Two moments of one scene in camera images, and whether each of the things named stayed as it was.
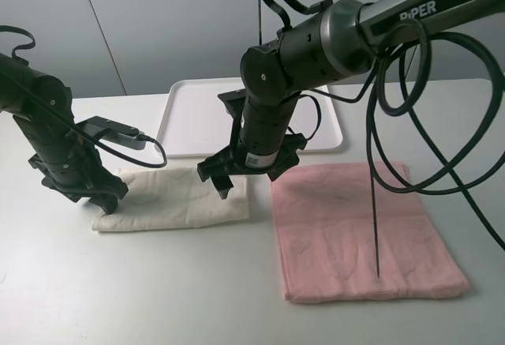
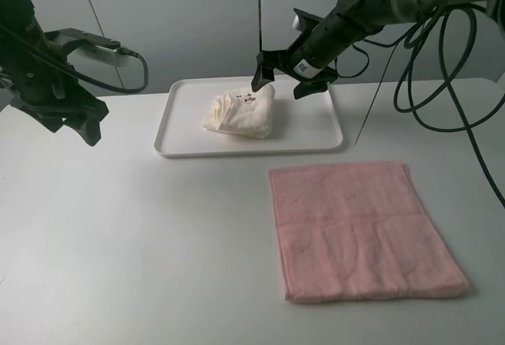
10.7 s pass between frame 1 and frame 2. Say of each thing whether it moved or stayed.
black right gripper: moved
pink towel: stayed
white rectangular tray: stayed
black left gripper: moved
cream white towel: moved
